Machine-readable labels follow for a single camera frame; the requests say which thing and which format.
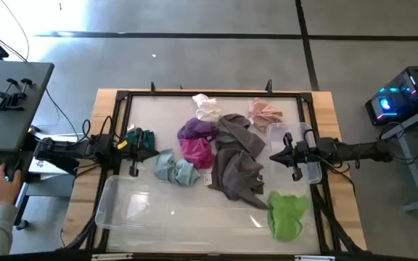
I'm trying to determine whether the thin black floor cable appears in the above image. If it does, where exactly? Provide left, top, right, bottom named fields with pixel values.
left=44, top=88, right=80, bottom=141

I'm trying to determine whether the black cable bundle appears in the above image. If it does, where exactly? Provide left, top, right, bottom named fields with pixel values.
left=310, top=183, right=364, bottom=254
left=62, top=213, right=110, bottom=251

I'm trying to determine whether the white tape strip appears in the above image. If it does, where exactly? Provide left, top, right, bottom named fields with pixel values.
left=91, top=253, right=134, bottom=260
left=295, top=255, right=336, bottom=261

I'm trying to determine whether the dark teal microfiber towel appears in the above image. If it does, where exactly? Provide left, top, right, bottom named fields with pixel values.
left=123, top=127, right=157, bottom=152

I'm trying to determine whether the white flat device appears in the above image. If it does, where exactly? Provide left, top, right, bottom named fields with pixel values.
left=29, top=155, right=65, bottom=175

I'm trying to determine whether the pale pink microfiber towel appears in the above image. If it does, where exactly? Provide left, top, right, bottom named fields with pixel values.
left=247, top=97, right=284, bottom=133

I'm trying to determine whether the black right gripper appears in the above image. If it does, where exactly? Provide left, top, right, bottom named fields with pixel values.
left=269, top=133, right=321, bottom=181

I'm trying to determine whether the black metal table frame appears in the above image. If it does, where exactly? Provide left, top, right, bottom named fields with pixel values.
left=89, top=89, right=340, bottom=254

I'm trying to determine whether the clear plastic bin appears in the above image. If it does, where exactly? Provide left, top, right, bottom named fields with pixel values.
left=266, top=122, right=323, bottom=185
left=94, top=175, right=176, bottom=233

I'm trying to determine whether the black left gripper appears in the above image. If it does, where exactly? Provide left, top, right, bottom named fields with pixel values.
left=114, top=128, right=159, bottom=178

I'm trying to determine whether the magenta microfiber towel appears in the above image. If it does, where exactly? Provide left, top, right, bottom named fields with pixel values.
left=179, top=137, right=216, bottom=170

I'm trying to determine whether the purple microfiber towel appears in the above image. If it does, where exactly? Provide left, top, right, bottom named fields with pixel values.
left=177, top=117, right=220, bottom=142

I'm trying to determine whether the black computer mouse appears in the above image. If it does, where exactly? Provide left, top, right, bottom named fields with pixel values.
left=4, top=156, right=24, bottom=182

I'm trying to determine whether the black RGB computer tower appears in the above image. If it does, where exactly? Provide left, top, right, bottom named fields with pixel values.
left=364, top=65, right=418, bottom=127

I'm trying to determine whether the black desk clamp mount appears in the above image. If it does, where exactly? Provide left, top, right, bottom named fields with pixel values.
left=0, top=78, right=34, bottom=112

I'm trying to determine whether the person's hand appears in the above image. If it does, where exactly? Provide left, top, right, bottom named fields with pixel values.
left=0, top=162, right=23, bottom=207

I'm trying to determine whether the bright green microfiber towel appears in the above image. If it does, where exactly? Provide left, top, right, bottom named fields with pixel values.
left=266, top=191, right=311, bottom=243

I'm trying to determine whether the white microfiber towel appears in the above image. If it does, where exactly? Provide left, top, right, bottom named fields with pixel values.
left=192, top=93, right=223, bottom=123

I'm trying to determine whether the dark grey microfiber towel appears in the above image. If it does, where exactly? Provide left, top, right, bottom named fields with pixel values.
left=208, top=146, right=269, bottom=210

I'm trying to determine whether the light blue microfiber towel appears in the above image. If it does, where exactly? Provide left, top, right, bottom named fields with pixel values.
left=153, top=148, right=202, bottom=187

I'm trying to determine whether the grey office desk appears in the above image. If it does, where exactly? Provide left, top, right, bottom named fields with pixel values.
left=0, top=59, right=55, bottom=240

